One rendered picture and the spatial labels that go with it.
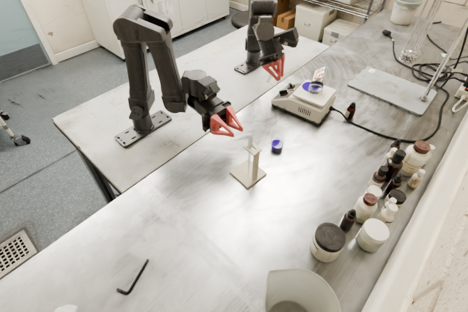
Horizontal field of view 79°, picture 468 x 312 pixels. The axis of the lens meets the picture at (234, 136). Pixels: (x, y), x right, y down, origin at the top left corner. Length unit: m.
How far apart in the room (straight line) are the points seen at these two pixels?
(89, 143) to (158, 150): 0.24
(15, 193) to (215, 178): 1.74
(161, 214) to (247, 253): 0.25
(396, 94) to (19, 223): 2.15
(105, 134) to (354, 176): 0.83
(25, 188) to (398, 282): 2.19
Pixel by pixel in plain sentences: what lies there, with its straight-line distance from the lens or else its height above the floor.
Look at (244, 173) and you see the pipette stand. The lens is 0.86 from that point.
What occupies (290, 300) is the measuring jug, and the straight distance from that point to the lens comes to 0.72.
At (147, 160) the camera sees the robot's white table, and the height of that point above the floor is 0.90.
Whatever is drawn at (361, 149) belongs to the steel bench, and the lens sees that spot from 1.03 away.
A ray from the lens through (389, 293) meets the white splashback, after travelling 0.67.
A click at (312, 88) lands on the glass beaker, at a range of 1.03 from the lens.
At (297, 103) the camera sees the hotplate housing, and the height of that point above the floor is 0.96.
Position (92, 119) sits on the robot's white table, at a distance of 1.17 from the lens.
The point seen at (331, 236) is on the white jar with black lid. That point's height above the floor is 0.97.
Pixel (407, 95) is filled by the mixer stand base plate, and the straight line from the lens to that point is 1.34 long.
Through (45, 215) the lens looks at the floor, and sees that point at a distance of 2.17.
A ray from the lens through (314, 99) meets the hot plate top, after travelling 1.03.
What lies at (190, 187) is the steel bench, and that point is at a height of 0.90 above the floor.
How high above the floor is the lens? 1.59
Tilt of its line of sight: 45 degrees down
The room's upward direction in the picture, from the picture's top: straight up
